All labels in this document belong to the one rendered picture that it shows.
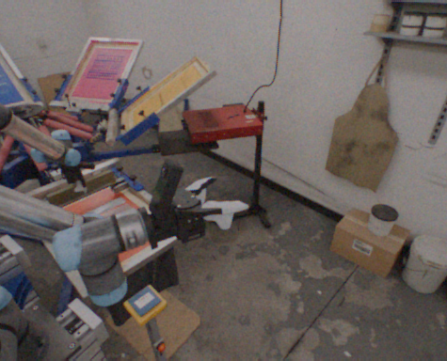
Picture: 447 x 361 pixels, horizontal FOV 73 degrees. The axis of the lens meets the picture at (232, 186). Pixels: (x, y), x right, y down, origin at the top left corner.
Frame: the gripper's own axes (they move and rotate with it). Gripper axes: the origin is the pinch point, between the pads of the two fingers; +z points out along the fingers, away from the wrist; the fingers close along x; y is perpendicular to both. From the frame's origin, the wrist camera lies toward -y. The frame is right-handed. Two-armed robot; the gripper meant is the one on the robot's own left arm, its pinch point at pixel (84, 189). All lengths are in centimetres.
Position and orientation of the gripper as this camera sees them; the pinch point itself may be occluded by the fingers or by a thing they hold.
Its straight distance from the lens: 185.2
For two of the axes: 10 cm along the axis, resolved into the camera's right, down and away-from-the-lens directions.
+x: 7.2, 4.0, -5.7
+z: 0.0, 8.2, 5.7
